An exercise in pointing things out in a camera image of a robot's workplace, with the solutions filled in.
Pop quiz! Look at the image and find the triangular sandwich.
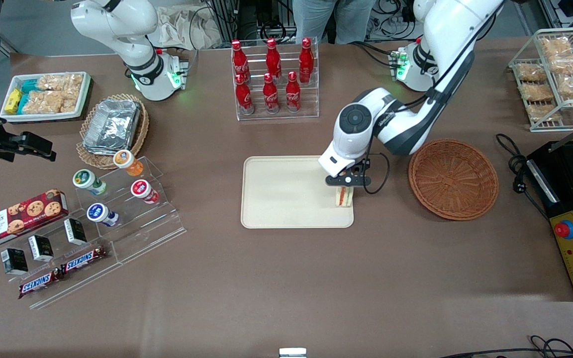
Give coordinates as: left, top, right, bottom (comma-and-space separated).
335, 186, 355, 207

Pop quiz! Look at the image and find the white rectangular snack tray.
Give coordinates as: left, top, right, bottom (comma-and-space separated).
0, 71, 92, 123

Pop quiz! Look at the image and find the beige plastic tray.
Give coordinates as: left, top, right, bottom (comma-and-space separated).
241, 155, 355, 229

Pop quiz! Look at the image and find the light woven oval basket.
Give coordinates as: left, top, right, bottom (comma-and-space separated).
76, 93, 150, 171

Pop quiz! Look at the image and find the brown round wicker basket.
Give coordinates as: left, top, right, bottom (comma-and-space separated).
408, 138, 499, 221

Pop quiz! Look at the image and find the yellow snack packet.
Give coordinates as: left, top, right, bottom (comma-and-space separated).
4, 89, 22, 114

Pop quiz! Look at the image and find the green lid yoghurt cup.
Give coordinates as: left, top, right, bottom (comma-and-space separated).
72, 169, 108, 196

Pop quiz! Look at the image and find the clear acrylic bottle rack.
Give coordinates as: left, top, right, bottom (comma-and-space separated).
232, 36, 320, 121

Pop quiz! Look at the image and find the red Walkers cookie box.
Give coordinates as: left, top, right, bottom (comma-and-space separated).
0, 189, 70, 251

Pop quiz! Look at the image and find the aluminium foil container stack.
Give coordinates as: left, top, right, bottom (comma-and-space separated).
82, 99, 142, 155

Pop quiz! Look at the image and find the red cola bottle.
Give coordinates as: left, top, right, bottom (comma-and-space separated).
286, 71, 302, 113
231, 40, 250, 84
299, 37, 314, 84
263, 73, 280, 114
235, 74, 254, 115
266, 38, 282, 83

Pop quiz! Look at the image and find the blue lid yoghurt cup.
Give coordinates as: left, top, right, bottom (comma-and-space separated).
86, 203, 119, 228

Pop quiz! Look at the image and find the small black box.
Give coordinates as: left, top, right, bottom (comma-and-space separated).
0, 248, 29, 275
28, 235, 54, 263
63, 218, 88, 246

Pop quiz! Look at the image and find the orange lid yoghurt cup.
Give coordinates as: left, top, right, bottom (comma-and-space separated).
113, 149, 144, 178

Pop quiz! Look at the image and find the red lid yoghurt cup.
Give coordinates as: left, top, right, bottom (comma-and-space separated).
130, 179, 160, 204

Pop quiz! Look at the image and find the Snickers chocolate bar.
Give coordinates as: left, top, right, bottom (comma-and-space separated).
18, 268, 66, 299
61, 245, 109, 274

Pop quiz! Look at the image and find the person in jeans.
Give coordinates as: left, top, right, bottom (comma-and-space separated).
291, 0, 377, 44

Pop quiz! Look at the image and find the clear acrylic stepped snack stand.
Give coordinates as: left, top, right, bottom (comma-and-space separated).
0, 214, 124, 310

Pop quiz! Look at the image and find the clear acrylic stepped cup stand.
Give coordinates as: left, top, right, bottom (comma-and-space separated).
70, 156, 188, 265

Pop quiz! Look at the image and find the crumpled beige cloth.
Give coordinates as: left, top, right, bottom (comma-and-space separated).
153, 5, 223, 50

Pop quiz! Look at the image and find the black machine base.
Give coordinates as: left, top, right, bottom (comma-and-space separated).
525, 141, 573, 302

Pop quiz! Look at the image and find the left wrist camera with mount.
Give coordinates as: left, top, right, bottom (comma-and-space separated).
325, 159, 372, 188

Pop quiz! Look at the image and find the black left wrist camera cable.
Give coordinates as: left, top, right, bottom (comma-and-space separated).
364, 5, 503, 195

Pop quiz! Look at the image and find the black arm base cable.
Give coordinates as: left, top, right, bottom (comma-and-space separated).
350, 41, 397, 68

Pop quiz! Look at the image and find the black power cable with plug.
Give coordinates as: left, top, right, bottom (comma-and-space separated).
495, 133, 552, 220

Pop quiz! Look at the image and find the black equipment frame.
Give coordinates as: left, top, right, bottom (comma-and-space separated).
209, 0, 287, 46

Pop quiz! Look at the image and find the white wire rack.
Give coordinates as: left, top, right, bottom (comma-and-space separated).
509, 27, 573, 132

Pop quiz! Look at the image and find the black floor cable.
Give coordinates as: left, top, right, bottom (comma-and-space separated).
438, 336, 573, 358

